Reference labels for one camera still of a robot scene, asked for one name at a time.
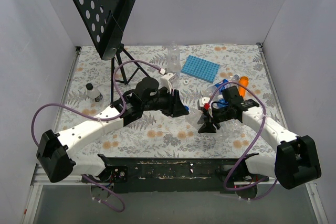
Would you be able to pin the large crumpled clear bottle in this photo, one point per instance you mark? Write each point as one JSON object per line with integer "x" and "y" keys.
{"x": 229, "y": 129}

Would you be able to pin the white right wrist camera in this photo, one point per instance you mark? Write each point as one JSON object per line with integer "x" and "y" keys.
{"x": 204, "y": 102}

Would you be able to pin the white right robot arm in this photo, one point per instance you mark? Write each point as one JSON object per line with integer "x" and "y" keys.
{"x": 296, "y": 160}

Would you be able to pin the clear bottle green logo cap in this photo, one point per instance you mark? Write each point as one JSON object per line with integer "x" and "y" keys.
{"x": 174, "y": 66}

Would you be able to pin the black music stand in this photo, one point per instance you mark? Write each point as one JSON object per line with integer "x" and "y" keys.
{"x": 105, "y": 21}

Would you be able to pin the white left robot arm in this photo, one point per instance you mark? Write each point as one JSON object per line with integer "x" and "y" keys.
{"x": 58, "y": 153}

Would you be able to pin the blue studded building plate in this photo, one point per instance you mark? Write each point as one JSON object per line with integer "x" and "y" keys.
{"x": 200, "y": 68}

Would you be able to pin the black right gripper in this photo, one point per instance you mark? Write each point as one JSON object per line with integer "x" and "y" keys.
{"x": 210, "y": 118}

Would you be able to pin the blue label pepsi bottle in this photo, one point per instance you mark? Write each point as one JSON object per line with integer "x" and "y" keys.
{"x": 217, "y": 88}

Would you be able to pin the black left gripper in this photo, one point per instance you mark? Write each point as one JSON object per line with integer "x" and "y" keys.
{"x": 174, "y": 103}

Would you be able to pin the small black cap bottle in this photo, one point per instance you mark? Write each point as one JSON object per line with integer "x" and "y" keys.
{"x": 93, "y": 93}

